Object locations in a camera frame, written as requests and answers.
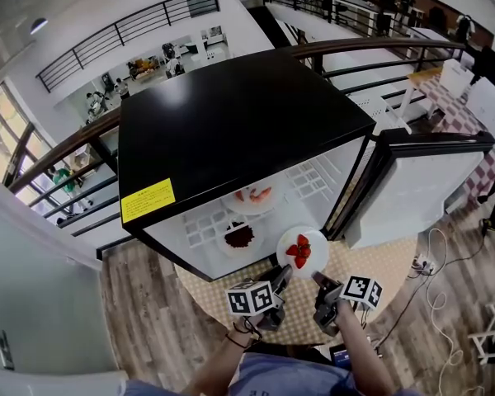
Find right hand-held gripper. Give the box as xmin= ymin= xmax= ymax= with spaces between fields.
xmin=311 ymin=271 xmax=384 ymax=338

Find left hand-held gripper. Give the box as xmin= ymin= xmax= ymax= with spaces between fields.
xmin=225 ymin=264 xmax=295 ymax=332

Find red strawberries food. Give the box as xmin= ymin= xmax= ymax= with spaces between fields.
xmin=285 ymin=233 xmax=313 ymax=270

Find white plate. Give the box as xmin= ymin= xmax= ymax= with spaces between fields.
xmin=215 ymin=215 xmax=270 ymax=260
xmin=276 ymin=225 xmax=331 ymax=281
xmin=221 ymin=178 xmax=289 ymax=217

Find pink shrimp food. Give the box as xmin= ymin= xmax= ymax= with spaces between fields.
xmin=234 ymin=186 xmax=274 ymax=204

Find black mini fridge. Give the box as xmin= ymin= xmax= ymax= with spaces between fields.
xmin=117 ymin=49 xmax=377 ymax=283

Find person's right forearm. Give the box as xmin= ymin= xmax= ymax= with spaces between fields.
xmin=333 ymin=299 xmax=402 ymax=396

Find person's left forearm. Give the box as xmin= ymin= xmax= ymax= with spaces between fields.
xmin=180 ymin=318 xmax=266 ymax=396

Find fridge door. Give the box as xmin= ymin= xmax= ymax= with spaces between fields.
xmin=342 ymin=128 xmax=495 ymax=251

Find beige checkered round mat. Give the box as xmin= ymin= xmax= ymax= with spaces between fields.
xmin=174 ymin=236 xmax=421 ymax=347

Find black wrist bands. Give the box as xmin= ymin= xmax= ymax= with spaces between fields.
xmin=224 ymin=318 xmax=263 ymax=351

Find small device with blue screen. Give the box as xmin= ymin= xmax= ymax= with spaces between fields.
xmin=328 ymin=343 xmax=352 ymax=367

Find white power strip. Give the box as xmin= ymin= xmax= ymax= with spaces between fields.
xmin=411 ymin=253 xmax=437 ymax=276

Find person's blue clothing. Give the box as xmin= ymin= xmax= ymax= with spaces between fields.
xmin=121 ymin=351 xmax=422 ymax=396

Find yellow warning sticker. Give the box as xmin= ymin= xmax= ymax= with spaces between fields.
xmin=120 ymin=177 xmax=177 ymax=225

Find white rack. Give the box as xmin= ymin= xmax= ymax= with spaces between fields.
xmin=467 ymin=296 xmax=495 ymax=365

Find white table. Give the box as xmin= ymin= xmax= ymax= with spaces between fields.
xmin=346 ymin=67 xmax=443 ymax=136

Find white cabinet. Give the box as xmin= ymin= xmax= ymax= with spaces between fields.
xmin=464 ymin=76 xmax=495 ymax=140
xmin=438 ymin=57 xmax=476 ymax=99

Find brown wooden handrail railing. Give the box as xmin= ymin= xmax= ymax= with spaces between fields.
xmin=7 ymin=38 xmax=467 ymax=259

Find black metal balcony railing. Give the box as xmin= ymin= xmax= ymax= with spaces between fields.
xmin=35 ymin=0 xmax=221 ymax=94

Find white wire fridge shelf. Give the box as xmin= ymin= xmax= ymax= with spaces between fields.
xmin=180 ymin=161 xmax=336 ymax=250

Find white cable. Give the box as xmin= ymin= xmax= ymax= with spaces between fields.
xmin=425 ymin=227 xmax=468 ymax=396

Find black door handle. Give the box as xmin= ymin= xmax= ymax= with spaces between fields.
xmin=0 ymin=329 xmax=16 ymax=371

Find wall lamp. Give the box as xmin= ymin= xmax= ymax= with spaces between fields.
xmin=29 ymin=16 xmax=50 ymax=36

